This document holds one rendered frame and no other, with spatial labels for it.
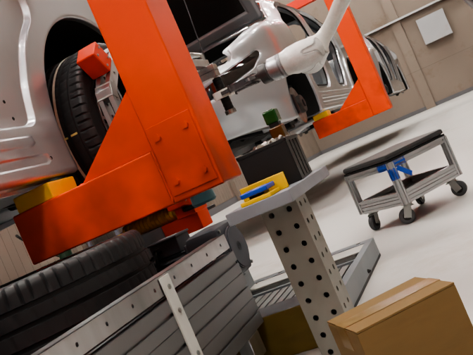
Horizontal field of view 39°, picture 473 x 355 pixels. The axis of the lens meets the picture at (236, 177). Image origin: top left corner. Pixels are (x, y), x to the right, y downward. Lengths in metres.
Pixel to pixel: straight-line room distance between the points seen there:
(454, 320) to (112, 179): 1.03
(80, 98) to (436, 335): 1.42
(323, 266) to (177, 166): 0.48
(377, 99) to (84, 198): 4.21
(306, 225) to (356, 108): 4.30
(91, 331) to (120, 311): 0.11
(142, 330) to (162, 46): 0.80
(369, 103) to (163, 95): 4.21
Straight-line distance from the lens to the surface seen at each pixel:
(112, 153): 1.94
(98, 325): 1.28
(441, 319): 1.34
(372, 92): 5.91
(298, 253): 1.70
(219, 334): 1.66
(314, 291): 1.71
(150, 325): 1.41
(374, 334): 1.28
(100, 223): 1.98
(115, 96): 2.28
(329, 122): 5.99
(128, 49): 1.88
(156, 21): 1.87
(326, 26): 2.59
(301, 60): 2.44
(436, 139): 3.36
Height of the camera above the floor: 0.53
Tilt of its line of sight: level
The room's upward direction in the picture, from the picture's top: 23 degrees counter-clockwise
